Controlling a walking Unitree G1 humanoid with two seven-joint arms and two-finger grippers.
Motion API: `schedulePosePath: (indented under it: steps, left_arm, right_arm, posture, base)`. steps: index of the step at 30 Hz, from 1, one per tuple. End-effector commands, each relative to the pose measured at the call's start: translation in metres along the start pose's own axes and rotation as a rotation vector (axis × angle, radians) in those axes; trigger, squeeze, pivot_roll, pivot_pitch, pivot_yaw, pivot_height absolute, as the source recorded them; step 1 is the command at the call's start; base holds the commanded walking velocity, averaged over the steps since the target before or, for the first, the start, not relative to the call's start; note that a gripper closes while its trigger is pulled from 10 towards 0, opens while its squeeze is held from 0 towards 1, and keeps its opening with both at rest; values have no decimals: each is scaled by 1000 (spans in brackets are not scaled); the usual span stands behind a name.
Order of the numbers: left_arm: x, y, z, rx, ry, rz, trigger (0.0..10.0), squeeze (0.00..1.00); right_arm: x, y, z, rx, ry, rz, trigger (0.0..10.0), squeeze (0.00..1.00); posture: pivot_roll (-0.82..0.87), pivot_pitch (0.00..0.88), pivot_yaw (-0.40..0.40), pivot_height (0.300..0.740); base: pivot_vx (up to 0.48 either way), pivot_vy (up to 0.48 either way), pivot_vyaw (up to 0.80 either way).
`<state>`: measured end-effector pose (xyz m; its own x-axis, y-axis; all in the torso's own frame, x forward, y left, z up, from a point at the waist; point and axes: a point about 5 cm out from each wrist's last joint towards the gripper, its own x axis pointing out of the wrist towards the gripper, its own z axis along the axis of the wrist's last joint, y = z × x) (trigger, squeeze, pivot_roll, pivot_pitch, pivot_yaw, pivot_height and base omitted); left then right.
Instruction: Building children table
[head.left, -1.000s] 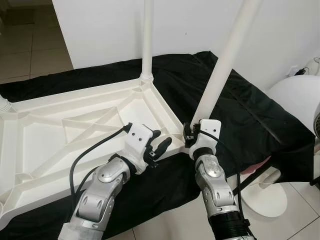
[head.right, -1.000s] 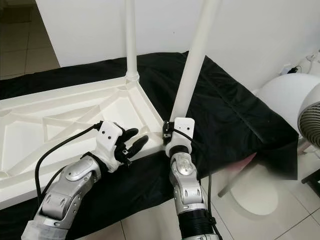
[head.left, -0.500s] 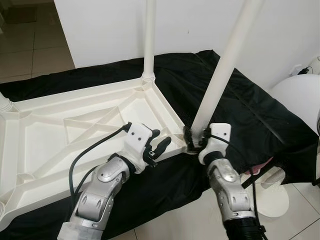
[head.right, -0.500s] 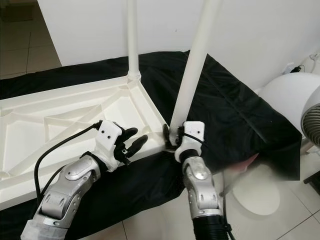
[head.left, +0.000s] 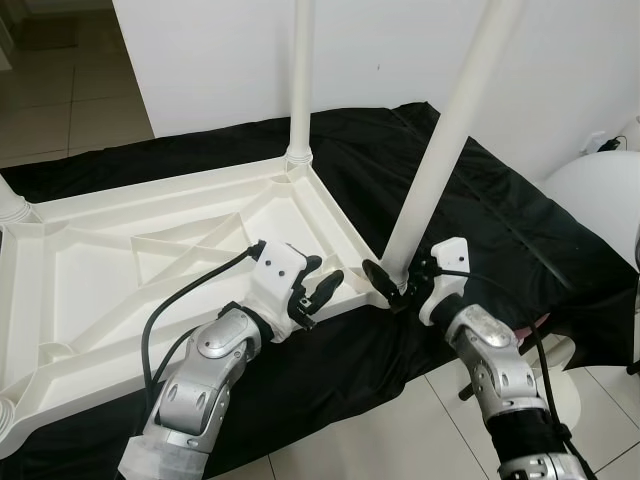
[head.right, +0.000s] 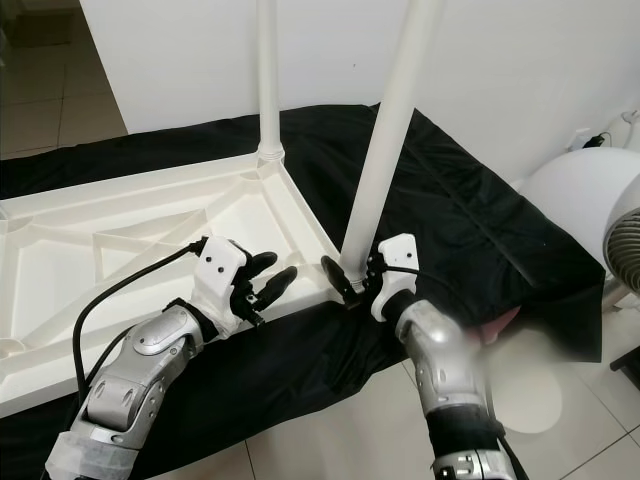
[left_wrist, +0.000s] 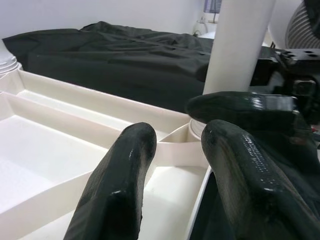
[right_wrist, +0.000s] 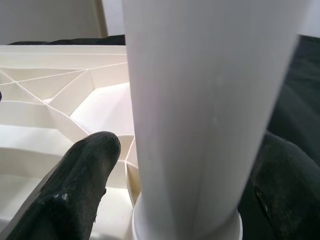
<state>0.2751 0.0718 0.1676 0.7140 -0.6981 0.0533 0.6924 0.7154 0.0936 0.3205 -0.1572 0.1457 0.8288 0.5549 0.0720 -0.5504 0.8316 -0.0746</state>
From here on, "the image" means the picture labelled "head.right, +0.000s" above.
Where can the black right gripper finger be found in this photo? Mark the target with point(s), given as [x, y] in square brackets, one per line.
[338, 277]

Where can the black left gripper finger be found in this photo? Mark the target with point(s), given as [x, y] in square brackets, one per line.
[259, 262]
[275, 285]

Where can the white plastic children table top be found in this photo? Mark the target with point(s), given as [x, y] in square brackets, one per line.
[80, 290]

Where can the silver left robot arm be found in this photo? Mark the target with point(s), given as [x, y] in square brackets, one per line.
[130, 380]

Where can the black cloth table cover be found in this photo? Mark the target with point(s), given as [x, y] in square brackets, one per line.
[490, 220]

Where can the pink fabric item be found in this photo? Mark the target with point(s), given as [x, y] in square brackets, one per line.
[498, 325]

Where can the white floor fan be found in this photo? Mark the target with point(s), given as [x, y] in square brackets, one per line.
[580, 190]

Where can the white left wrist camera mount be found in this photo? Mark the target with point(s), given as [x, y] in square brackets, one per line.
[222, 262]

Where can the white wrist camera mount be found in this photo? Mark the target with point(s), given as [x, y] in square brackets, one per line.
[222, 262]
[400, 250]

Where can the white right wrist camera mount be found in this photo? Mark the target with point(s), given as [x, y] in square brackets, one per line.
[400, 250]

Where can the black metal rack frame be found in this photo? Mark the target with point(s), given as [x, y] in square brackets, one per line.
[618, 366]

